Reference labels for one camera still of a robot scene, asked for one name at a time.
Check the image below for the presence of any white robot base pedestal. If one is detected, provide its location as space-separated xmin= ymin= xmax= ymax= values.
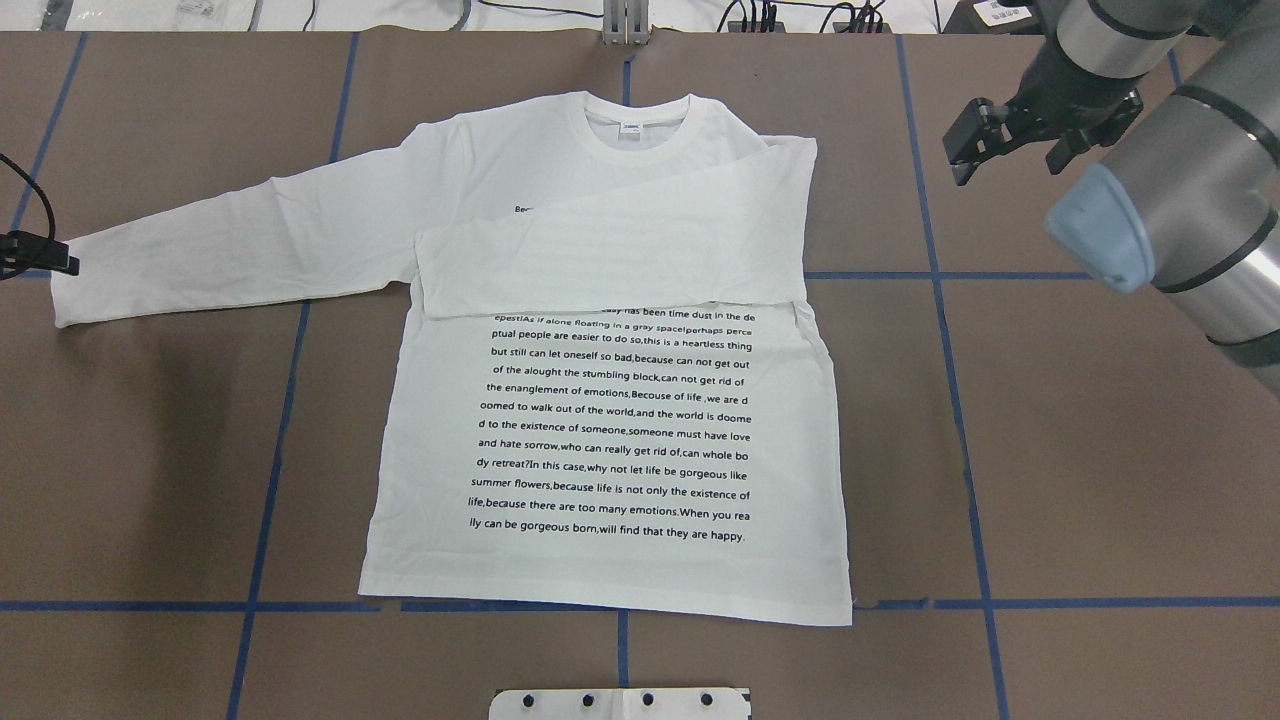
xmin=488 ymin=687 xmax=753 ymax=719

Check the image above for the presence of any aluminium frame post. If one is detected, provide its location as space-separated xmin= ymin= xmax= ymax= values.
xmin=602 ymin=0 xmax=652 ymax=46

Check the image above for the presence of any white long-sleeve printed shirt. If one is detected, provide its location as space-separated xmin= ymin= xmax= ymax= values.
xmin=51 ymin=91 xmax=852 ymax=626

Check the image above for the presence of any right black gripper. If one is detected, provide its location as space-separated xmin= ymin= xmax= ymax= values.
xmin=943 ymin=86 xmax=1144 ymax=187

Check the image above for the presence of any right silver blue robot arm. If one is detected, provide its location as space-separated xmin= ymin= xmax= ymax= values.
xmin=943 ymin=1 xmax=1279 ymax=391

